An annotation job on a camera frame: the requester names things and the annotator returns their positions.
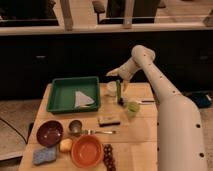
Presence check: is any yellow lemon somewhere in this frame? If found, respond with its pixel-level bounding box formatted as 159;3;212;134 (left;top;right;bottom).
59;139;72;152

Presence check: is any green plastic tray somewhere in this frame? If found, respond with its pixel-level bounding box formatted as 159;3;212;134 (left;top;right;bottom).
46;76;101;114

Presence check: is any yellow black sponge block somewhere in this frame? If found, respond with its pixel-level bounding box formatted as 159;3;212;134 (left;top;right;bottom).
98;116;120;127

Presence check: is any black white marker pen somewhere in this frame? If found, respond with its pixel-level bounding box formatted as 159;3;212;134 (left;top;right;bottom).
140;100;155;104

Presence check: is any white paper cup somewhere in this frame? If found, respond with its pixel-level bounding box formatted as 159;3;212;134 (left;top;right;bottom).
106;81;117;97

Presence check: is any blue sponge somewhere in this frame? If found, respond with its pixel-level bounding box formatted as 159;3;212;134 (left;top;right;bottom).
32;147;57;165

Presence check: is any dark purple bowl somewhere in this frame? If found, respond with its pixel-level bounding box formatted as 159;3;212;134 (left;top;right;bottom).
36;120;63;147

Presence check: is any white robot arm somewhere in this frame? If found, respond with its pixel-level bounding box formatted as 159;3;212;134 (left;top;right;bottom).
107;45;208;171

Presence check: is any small metal cup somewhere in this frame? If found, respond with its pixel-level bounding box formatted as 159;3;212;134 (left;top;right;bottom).
69;120;82;134

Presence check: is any white folded paper napkin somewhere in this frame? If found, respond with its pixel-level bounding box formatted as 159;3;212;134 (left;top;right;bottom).
75;91;94;107

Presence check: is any dark grape bunch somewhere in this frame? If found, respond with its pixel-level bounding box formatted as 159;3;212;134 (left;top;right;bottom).
103;144;116;171

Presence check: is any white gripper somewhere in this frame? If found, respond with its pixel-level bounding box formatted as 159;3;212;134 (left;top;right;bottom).
106;66;129;92

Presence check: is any light green plastic cup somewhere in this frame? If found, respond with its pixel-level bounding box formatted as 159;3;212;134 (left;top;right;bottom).
127;102;140;117

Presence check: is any metal spoon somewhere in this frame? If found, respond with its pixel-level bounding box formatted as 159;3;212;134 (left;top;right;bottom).
82;129;117;136

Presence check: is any orange bowl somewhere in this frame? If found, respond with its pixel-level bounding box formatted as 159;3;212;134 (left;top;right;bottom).
71;135;103;169

